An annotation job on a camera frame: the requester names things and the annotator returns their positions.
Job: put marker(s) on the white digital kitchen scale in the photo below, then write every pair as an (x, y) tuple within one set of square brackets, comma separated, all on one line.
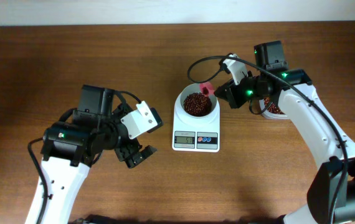
[(196, 134)]

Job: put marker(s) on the clear plastic bean container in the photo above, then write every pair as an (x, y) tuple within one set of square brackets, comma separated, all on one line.
[(268, 115)]

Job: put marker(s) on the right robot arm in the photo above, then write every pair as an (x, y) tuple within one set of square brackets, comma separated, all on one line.
[(331, 196)]

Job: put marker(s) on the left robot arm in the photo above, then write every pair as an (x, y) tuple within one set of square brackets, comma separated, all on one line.
[(64, 155)]

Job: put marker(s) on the pink measuring scoop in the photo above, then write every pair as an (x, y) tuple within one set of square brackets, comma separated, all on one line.
[(206, 88)]

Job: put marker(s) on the red beans in container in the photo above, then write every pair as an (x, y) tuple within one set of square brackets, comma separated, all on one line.
[(271, 107)]

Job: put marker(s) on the white round bowl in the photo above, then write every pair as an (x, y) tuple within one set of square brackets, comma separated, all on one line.
[(194, 88)]

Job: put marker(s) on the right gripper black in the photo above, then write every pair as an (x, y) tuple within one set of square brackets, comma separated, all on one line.
[(235, 93)]

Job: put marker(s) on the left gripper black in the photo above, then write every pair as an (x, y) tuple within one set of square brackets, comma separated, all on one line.
[(132, 147)]

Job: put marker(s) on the red beans in bowl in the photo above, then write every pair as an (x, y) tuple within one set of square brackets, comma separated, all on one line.
[(197, 104)]

